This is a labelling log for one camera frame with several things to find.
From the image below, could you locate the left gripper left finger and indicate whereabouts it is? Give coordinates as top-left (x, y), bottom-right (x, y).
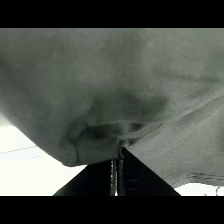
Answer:
top-left (53, 159), bottom-right (118, 197)

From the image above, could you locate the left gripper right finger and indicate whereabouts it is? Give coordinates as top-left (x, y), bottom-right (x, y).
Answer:
top-left (116, 147), bottom-right (181, 197)

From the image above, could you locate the black garment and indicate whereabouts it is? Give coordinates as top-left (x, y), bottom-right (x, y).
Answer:
top-left (0, 28), bottom-right (224, 190)

